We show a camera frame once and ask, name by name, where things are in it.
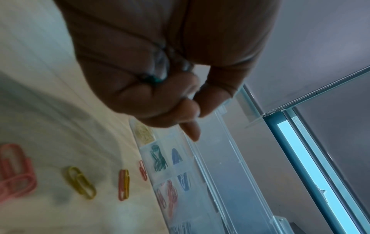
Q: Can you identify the person's left hand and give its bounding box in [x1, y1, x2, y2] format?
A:
[54, 0, 284, 142]

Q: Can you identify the teal paper clip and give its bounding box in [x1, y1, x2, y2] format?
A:
[138, 72, 169, 87]

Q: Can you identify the pile of pale yellow clips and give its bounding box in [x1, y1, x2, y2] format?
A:
[132, 123, 157, 145]

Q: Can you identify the bunch of green paper clips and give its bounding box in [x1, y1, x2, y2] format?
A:
[148, 142, 169, 172]

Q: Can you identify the blue paper clip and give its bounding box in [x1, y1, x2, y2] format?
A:
[177, 172, 192, 192]
[171, 147, 185, 165]

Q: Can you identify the small red paper clip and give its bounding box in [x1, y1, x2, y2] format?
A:
[138, 160, 149, 182]

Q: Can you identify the yellow paper clip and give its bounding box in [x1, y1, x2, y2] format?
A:
[65, 166, 88, 191]
[75, 173, 97, 200]

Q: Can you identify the orange paper clip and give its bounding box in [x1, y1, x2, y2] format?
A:
[118, 168, 131, 202]

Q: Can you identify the bunch of pink paper clips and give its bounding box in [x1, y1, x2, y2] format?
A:
[156, 179, 179, 218]

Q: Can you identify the clear plastic organizer box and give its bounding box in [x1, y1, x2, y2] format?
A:
[128, 83, 290, 234]

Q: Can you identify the bunch of silver paper clips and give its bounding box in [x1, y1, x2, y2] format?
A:
[170, 221, 193, 234]

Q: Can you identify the aluminium window frame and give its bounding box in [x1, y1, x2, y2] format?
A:
[261, 65, 370, 234]

